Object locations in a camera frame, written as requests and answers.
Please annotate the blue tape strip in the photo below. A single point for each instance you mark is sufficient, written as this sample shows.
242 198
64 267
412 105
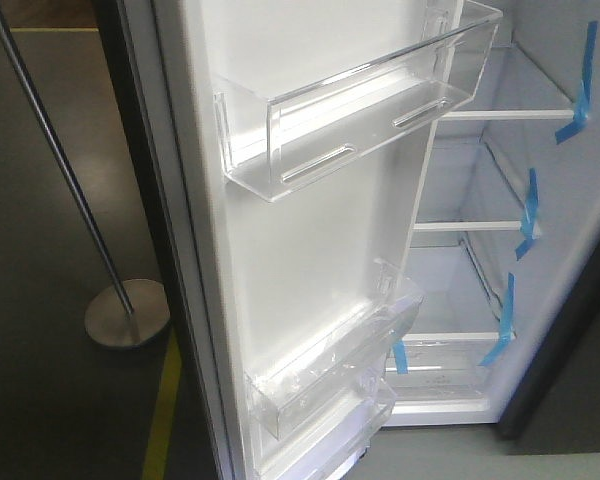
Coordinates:
582 105

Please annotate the clear lower door bin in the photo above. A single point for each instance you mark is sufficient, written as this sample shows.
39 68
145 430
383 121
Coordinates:
350 340

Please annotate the clear door bin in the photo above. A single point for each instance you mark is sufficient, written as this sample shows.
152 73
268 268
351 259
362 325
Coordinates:
350 340
303 88

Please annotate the dark grey fridge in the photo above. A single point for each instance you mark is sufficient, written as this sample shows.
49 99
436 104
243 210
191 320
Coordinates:
507 239

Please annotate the clear upper door bin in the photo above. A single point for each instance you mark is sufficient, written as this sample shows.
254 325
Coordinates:
303 88

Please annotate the white fridge door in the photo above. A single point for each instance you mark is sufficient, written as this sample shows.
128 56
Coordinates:
245 277

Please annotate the silver sign stand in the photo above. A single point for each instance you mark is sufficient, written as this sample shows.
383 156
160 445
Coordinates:
129 313

